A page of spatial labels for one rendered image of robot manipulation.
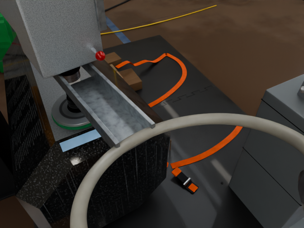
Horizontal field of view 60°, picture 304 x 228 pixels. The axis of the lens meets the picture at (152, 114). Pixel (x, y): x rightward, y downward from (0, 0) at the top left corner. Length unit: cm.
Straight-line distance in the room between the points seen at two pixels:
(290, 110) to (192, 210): 89
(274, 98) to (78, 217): 100
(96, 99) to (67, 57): 16
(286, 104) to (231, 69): 170
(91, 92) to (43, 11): 27
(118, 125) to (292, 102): 80
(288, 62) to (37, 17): 282
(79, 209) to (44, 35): 50
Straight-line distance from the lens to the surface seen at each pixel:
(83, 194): 57
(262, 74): 296
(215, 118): 70
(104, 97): 86
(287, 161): 140
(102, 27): 89
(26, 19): 81
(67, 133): 113
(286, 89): 135
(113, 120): 78
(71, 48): 88
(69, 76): 100
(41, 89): 138
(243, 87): 272
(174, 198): 181
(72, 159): 112
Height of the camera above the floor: 161
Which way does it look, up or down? 45 degrees down
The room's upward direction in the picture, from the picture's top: straight up
